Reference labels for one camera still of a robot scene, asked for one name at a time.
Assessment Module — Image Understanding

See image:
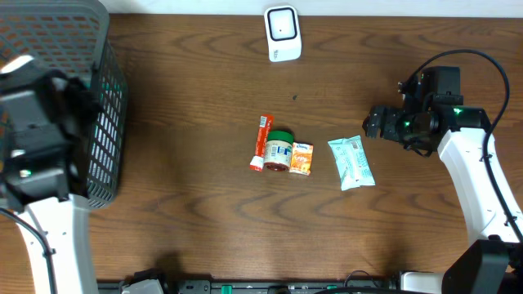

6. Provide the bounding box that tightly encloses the orange snack packet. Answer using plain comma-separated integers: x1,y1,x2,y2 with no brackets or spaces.
289,142,314,176

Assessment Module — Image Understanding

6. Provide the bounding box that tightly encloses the light green tissue packet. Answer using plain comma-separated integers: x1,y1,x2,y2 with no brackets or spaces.
328,136,375,191

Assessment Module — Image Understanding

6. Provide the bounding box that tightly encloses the red stick sachet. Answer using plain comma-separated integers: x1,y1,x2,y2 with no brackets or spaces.
249,114,274,172

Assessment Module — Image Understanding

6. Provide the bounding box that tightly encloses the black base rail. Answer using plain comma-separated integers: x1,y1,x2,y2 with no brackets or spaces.
97,278,401,294

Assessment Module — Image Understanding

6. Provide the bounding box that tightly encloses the white barcode scanner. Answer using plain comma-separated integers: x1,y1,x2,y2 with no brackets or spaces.
264,5,302,63

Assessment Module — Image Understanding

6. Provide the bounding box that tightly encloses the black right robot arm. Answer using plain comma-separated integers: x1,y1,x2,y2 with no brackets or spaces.
363,105,522,293

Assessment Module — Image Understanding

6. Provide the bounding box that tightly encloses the green lid jar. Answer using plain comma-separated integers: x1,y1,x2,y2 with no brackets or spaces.
264,131,294,172

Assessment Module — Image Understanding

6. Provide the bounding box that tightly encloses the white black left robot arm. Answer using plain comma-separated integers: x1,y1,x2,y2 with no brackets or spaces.
1,55,102,293

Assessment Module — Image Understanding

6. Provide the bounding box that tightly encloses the grey plastic mesh basket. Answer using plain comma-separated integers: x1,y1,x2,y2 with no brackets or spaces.
1,0,128,209

